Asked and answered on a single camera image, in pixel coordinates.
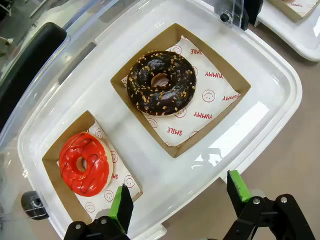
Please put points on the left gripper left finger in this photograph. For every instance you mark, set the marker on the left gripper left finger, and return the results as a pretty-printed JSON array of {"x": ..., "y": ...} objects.
[{"x": 120, "y": 207}]

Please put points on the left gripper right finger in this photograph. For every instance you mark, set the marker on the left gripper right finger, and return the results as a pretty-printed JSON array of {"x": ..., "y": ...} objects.
[{"x": 260, "y": 220}]

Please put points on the red glazed donut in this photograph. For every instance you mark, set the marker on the red glazed donut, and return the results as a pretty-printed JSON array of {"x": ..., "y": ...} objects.
[
  {"x": 53, "y": 172},
  {"x": 72, "y": 160}
]

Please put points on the chocolate donut with nuts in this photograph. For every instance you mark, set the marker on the chocolate donut with nuts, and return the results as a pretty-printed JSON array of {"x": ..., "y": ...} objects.
[{"x": 140, "y": 82}]

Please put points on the brown cardboard donut box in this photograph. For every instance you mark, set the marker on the brown cardboard donut box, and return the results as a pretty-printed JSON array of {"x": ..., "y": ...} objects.
[{"x": 160, "y": 37}]

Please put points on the white display tray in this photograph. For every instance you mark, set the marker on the white display tray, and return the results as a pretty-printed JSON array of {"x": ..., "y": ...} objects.
[
  {"x": 225, "y": 140},
  {"x": 287, "y": 27}
]

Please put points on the clear display lid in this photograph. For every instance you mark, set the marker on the clear display lid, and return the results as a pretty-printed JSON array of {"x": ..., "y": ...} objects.
[{"x": 82, "y": 32}]

